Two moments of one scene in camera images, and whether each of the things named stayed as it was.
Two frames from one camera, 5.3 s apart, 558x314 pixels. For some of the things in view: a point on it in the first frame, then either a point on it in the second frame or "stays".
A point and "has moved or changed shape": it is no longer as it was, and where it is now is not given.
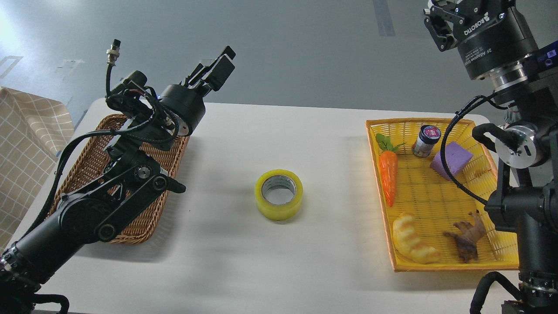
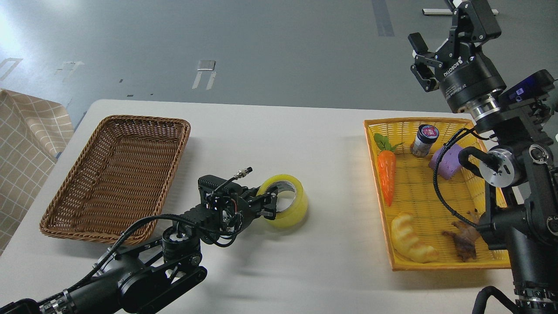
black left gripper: (186, 103) to (226, 207)
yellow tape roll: (278, 194) has moved or changed shape
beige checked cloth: (32, 133) stays
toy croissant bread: (408, 244) stays
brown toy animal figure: (467, 237) stays
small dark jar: (428, 136) stays
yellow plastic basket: (434, 176) stays
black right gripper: (494, 38) to (466, 76)
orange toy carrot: (388, 163) stays
